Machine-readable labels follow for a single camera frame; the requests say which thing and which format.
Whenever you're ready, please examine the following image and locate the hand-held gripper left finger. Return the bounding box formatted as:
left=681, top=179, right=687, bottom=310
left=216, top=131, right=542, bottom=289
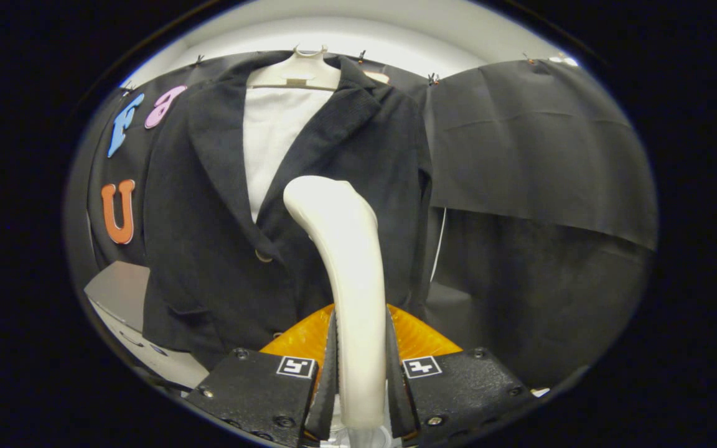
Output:
left=185, top=304, right=339, bottom=448

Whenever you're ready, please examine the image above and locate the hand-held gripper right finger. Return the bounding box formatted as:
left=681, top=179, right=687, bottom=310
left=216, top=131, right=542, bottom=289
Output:
left=385, top=304, right=537, bottom=446

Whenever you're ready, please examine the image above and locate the black suit jacket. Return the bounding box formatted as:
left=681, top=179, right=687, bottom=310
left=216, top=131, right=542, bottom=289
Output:
left=142, top=51, right=434, bottom=371

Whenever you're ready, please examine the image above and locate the white garment steamer head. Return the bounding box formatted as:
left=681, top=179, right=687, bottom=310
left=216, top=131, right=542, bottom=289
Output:
left=283, top=175, right=390, bottom=448

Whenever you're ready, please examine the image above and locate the grey drawer cabinet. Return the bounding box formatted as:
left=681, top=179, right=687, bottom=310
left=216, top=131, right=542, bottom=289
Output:
left=83, top=260, right=210, bottom=390

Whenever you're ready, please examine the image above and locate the black backdrop cloth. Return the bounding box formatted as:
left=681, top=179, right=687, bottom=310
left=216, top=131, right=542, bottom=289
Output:
left=66, top=53, right=658, bottom=390

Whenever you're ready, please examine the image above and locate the white mannequin torso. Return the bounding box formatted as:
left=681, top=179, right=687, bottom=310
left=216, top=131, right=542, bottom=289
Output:
left=243, top=45, right=342, bottom=223

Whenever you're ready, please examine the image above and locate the thin white cable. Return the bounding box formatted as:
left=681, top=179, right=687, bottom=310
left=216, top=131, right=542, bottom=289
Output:
left=429, top=207, right=448, bottom=284

